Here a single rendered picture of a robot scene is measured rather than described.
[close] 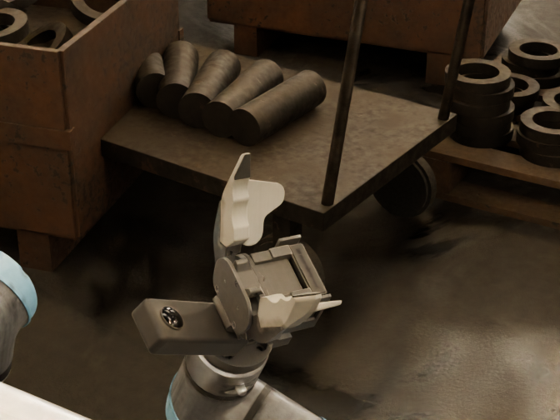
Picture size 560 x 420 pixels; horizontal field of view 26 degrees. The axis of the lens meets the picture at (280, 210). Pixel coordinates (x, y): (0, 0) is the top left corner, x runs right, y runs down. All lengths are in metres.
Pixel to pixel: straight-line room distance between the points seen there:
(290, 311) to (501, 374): 1.84
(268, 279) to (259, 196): 0.08
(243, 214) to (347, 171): 1.85
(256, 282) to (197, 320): 0.06
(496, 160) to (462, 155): 0.09
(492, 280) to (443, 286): 0.13
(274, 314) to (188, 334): 0.09
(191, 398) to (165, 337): 0.18
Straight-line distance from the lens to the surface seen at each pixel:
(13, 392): 1.22
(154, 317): 1.06
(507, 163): 3.41
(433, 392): 2.74
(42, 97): 2.93
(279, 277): 1.09
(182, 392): 1.22
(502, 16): 4.37
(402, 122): 3.17
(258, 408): 1.22
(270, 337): 1.04
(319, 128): 3.13
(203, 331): 1.09
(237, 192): 1.06
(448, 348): 2.88
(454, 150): 3.46
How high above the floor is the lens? 1.67
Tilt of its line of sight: 29 degrees down
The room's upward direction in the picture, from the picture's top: straight up
